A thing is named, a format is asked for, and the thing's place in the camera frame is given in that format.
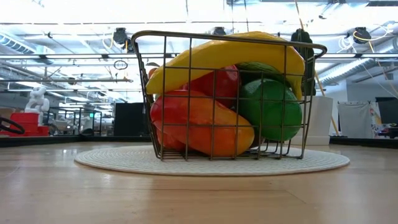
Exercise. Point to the black partition panel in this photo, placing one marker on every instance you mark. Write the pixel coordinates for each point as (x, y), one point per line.
(129, 119)

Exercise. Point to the orange bell pepper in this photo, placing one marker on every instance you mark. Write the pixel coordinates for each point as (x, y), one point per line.
(169, 141)

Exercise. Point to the yellow banana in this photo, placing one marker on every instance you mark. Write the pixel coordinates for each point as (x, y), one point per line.
(224, 53)

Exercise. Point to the white hanging cloth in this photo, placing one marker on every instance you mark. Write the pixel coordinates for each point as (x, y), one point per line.
(357, 121)

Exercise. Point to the red storage box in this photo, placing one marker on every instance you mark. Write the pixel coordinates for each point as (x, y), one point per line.
(31, 131)
(26, 119)

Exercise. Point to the green lime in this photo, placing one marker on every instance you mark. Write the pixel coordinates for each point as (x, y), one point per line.
(270, 109)

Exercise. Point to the silver ventilation duct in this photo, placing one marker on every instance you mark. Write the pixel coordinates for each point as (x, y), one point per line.
(18, 46)

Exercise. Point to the red-orange mango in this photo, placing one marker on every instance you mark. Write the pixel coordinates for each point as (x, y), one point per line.
(199, 124)

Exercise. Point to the black screen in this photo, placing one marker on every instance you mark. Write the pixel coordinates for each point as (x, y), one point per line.
(387, 109)

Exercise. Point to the white round woven placemat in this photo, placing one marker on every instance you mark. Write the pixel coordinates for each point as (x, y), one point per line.
(217, 168)

